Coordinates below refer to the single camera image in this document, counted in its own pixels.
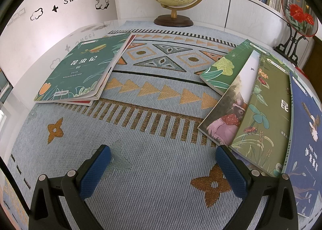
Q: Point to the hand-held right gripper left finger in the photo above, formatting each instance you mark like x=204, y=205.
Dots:
x=95, y=169

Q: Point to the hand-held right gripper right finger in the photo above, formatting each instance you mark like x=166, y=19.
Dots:
x=230, y=169

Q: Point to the white book with rabbits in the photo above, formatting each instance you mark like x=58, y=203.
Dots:
x=226, y=119

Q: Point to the red book with cartoon figure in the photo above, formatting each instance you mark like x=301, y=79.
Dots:
x=132, y=37

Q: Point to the olive green book with ladybirds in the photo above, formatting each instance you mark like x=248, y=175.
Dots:
x=266, y=114

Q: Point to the blue book with white figure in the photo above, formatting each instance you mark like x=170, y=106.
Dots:
x=304, y=157

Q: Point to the light blue patterned table mat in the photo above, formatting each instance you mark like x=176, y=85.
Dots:
x=156, y=109

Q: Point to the green book with yellow flower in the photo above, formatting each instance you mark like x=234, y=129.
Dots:
x=221, y=68

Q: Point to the dark green book with tulip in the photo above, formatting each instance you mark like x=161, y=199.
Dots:
x=75, y=68

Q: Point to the white bookshelf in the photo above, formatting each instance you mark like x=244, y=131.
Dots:
x=226, y=6

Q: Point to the round embroidered fan on stand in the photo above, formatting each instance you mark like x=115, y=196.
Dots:
x=299, y=16

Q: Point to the white wall switches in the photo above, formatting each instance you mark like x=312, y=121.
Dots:
x=17, y=16

